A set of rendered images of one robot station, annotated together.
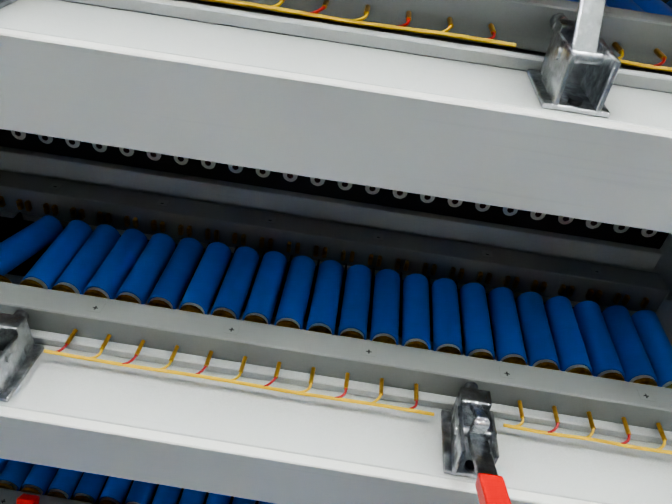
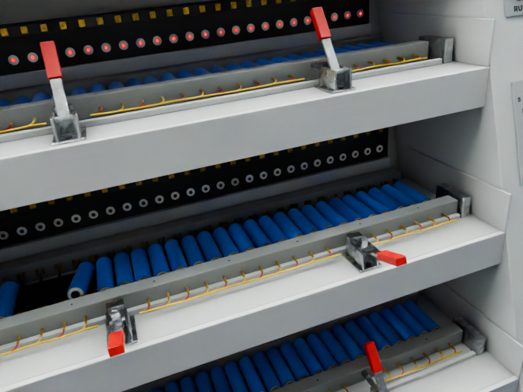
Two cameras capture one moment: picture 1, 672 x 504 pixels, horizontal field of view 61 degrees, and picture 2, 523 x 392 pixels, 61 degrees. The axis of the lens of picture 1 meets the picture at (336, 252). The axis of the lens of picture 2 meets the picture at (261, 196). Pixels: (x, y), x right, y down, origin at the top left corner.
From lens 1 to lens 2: 0.23 m
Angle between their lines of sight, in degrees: 20
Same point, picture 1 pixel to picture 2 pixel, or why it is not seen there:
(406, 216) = (271, 186)
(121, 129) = (166, 165)
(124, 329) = (175, 284)
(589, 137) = (352, 98)
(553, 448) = (395, 246)
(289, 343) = (260, 253)
